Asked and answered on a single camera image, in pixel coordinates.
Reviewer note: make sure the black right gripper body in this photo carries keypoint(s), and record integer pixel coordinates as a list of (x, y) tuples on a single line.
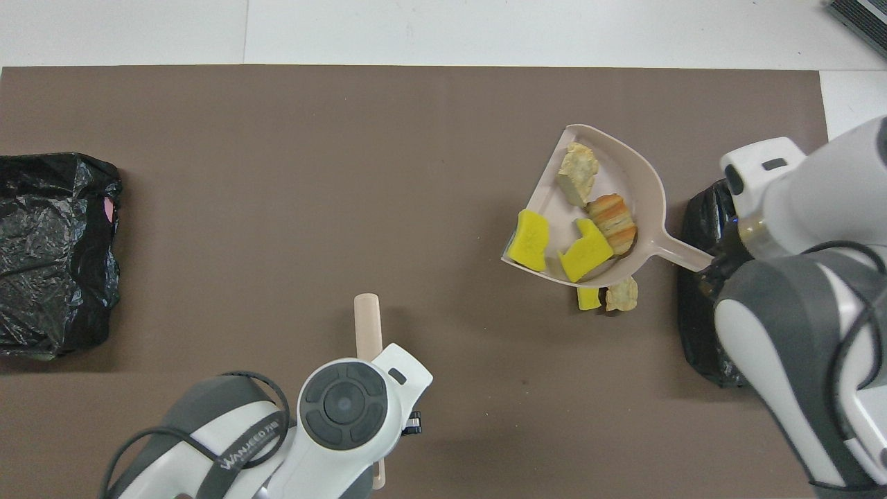
[(724, 269)]

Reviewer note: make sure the pale round bread piece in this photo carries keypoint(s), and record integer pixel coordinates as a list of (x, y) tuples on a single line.
[(622, 296)]

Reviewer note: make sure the beige hand brush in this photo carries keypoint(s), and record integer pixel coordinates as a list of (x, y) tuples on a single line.
[(367, 326)]

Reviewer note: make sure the striped orange croissant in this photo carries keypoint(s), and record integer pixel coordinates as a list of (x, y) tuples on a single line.
[(612, 222)]

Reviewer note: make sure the beige plastic dustpan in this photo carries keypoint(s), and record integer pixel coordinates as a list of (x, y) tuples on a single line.
[(627, 177)]

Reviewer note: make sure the yellow sponge with green side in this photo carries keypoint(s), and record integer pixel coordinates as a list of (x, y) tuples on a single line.
[(589, 299)]

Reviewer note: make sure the notched yellow sponge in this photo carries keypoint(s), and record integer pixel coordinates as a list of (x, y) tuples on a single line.
[(585, 255)]

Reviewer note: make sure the pale bread chunk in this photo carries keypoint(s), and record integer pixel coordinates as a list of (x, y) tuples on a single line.
[(578, 173)]

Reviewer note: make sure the thick yellow sponge block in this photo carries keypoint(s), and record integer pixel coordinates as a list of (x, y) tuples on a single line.
[(530, 241)]

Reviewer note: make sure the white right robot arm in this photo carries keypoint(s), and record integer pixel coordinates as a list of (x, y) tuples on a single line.
[(818, 208)]

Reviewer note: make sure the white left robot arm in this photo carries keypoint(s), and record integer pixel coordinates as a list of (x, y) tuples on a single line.
[(339, 409)]

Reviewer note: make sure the black bag-lined bin pink mark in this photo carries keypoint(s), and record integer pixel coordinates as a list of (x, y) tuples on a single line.
[(48, 277)]

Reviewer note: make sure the brown table mat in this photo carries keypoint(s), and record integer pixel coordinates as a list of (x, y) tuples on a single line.
[(277, 173)]

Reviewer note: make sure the dark ribbed grille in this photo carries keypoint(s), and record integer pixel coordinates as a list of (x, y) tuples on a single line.
[(863, 17)]

